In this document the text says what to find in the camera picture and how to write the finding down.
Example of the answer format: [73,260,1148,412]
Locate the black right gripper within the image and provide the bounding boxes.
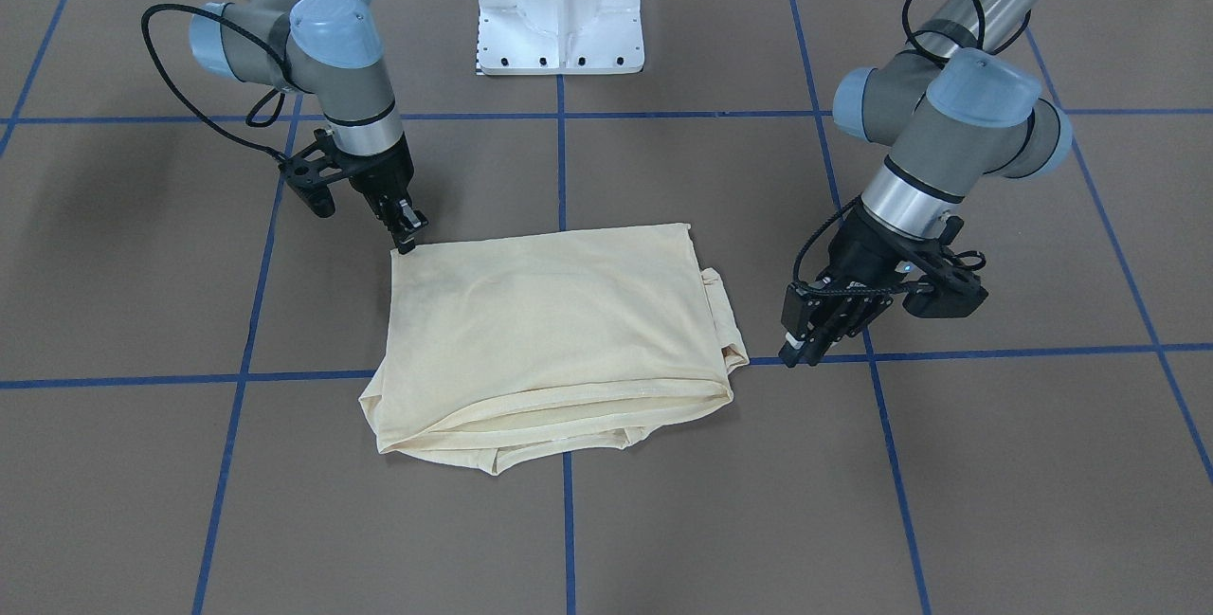
[343,135,428,255]

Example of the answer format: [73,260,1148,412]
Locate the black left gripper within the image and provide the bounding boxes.
[779,207,905,366]

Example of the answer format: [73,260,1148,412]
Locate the cream long-sleeve printed shirt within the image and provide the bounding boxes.
[359,223,751,476]

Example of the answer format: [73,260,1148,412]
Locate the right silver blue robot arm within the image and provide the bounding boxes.
[188,0,427,255]

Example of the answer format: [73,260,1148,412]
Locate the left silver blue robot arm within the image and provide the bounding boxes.
[779,0,1074,368]

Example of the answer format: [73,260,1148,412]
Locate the blue tape grid lines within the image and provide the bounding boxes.
[2,0,1211,614]

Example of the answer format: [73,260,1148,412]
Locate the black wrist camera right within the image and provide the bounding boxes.
[278,129,338,220]

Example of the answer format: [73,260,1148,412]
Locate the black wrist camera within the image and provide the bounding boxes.
[278,129,338,220]
[902,216,989,318]

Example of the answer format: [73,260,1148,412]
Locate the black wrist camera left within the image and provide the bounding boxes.
[902,216,989,318]

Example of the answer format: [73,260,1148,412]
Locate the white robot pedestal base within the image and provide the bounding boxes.
[475,0,645,76]

